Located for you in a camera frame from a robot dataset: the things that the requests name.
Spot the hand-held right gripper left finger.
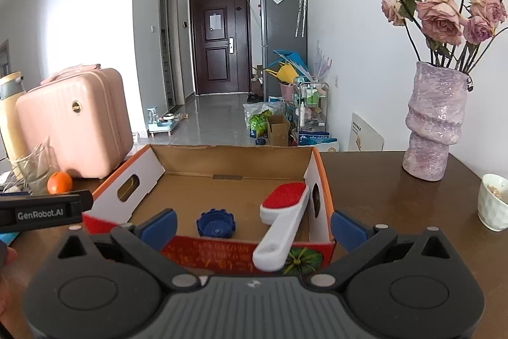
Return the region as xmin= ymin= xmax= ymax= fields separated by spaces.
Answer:
xmin=57 ymin=209 xmax=203 ymax=292

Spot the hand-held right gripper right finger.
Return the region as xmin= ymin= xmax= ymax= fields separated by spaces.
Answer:
xmin=310 ymin=210 xmax=453 ymax=290

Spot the blue serrated cap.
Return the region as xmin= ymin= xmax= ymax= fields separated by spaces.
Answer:
xmin=196 ymin=209 xmax=237 ymax=237

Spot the red cardboard box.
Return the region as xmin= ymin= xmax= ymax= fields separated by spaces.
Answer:
xmin=83 ymin=144 xmax=336 ymax=276

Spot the white red lint brush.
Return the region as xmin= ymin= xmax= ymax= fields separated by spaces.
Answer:
xmin=253 ymin=182 xmax=311 ymax=273

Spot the person's left hand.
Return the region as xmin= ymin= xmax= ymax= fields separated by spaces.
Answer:
xmin=0 ymin=247 xmax=19 ymax=320

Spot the orange fruit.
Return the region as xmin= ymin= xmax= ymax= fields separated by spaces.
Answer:
xmin=47 ymin=171 xmax=74 ymax=195

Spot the clear glass cup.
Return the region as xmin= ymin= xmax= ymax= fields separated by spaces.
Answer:
xmin=9 ymin=136 xmax=60 ymax=194

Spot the pink suitcase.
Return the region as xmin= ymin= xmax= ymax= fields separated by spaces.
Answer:
xmin=16 ymin=64 xmax=134 ymax=179

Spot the white leaning board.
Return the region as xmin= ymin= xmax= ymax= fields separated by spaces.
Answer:
xmin=348 ymin=112 xmax=385 ymax=152

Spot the yellow thermos jug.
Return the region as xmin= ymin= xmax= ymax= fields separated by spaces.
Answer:
xmin=0 ymin=71 xmax=29 ymax=181

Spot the blue flat box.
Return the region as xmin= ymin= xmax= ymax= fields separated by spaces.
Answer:
xmin=297 ymin=130 xmax=330 ymax=146

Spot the white floor tray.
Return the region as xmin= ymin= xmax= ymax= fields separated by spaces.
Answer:
xmin=147 ymin=108 xmax=177 ymax=134

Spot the small brown cardboard box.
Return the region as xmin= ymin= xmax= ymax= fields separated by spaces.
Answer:
xmin=267 ymin=114 xmax=290 ymax=147

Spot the metal storage trolley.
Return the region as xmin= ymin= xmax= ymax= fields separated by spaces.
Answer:
xmin=294 ymin=82 xmax=330 ymax=143

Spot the purple ceramic vase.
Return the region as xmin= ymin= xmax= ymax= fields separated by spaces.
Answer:
xmin=402 ymin=61 xmax=473 ymax=181

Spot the green snack bag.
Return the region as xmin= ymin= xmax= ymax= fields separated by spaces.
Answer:
xmin=248 ymin=111 xmax=278 ymax=139

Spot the white ribbed cup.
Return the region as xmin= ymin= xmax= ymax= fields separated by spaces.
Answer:
xmin=477 ymin=173 xmax=508 ymax=232

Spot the dark brown entrance door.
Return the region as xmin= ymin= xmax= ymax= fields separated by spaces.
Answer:
xmin=189 ymin=0 xmax=251 ymax=97

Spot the grey interior door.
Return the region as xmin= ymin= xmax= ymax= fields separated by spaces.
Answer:
xmin=159 ymin=0 xmax=177 ymax=109

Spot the grey refrigerator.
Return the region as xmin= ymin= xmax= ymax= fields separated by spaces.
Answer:
xmin=260 ymin=0 xmax=308 ymax=101

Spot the white umbrella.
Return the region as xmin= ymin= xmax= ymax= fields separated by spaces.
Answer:
xmin=295 ymin=0 xmax=308 ymax=38

